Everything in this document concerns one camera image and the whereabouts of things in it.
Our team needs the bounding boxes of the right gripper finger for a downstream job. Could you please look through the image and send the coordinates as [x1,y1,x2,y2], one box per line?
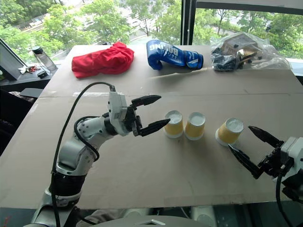
[248,126,284,148]
[228,144,264,180]

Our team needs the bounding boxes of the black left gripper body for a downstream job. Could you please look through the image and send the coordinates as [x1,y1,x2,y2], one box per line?
[123,103,143,137]

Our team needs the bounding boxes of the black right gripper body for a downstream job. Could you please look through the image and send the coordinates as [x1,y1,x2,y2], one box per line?
[258,140,288,178]

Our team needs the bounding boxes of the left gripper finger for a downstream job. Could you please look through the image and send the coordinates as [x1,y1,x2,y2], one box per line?
[131,95,162,111]
[139,118,171,138]

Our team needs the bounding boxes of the yellow paper cup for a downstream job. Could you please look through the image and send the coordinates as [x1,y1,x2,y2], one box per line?
[163,110,184,139]
[214,117,244,147]
[184,112,206,141]

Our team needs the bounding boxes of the blue boxing glove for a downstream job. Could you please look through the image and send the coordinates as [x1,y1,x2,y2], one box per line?
[146,39,204,70]

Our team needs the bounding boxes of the red cloth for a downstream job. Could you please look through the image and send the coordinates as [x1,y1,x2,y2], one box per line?
[71,42,135,79]

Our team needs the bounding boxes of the grey rounded shape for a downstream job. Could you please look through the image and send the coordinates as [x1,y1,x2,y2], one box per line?
[190,205,216,227]

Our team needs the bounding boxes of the clear plastic bag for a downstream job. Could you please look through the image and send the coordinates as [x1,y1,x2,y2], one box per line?
[210,32,292,72]

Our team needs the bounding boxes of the black parts in bag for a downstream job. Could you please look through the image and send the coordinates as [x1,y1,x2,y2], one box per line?
[212,47,244,71]

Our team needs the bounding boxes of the brown cardboard box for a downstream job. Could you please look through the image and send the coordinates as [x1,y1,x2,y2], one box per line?
[223,33,259,60]

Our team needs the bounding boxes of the clear water bottle black cap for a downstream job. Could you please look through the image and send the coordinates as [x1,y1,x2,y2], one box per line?
[32,46,58,74]

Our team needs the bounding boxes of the dark side desk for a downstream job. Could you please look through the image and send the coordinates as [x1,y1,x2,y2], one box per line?
[0,68,60,93]

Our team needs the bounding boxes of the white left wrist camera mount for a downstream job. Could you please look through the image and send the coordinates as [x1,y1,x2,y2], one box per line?
[107,91,128,137]

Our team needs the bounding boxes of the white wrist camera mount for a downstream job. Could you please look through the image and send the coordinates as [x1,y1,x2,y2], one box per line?
[280,136,303,177]
[107,91,128,137]

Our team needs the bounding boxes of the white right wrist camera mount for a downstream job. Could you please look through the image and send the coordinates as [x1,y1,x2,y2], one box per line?
[280,136,303,177]

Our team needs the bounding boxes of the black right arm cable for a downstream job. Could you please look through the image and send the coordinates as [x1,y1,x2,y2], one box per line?
[275,165,293,227]

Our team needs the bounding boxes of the short black arm cable loop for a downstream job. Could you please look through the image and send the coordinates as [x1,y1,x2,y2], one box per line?
[73,115,100,162]

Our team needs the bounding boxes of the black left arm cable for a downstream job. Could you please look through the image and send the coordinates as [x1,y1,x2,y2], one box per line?
[51,81,116,227]

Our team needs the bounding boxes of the black window frame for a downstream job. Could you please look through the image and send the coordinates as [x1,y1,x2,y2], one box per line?
[181,0,303,45]

